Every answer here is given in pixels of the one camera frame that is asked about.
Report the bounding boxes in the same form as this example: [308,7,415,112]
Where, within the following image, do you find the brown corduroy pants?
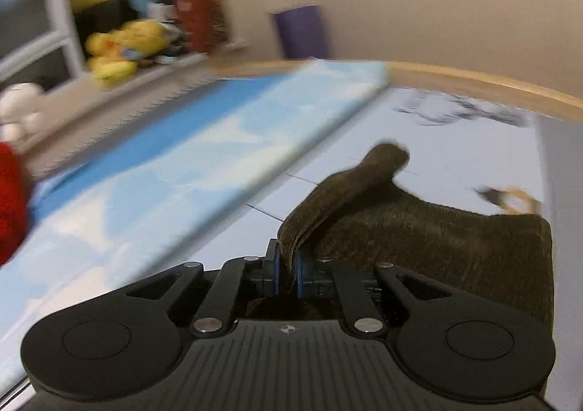
[277,144,554,328]

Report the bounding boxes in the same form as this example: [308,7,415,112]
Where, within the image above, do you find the blue sky print pillow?
[1,60,387,390]

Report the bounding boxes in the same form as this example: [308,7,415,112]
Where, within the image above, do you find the red plush toy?
[0,142,32,265]

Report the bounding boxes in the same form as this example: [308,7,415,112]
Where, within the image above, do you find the grey and printed bed sheet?
[0,84,583,411]

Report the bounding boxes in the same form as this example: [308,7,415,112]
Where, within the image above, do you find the white plush toy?
[0,82,44,145]

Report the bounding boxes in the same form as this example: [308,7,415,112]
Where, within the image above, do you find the yellow plush toy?
[85,19,169,89]

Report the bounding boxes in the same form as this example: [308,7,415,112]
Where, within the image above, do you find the purple bin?
[272,5,330,60]

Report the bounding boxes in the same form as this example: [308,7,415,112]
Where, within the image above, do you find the red bag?
[175,0,229,53]

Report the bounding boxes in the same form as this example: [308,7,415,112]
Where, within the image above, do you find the wooden bed frame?
[18,57,582,177]

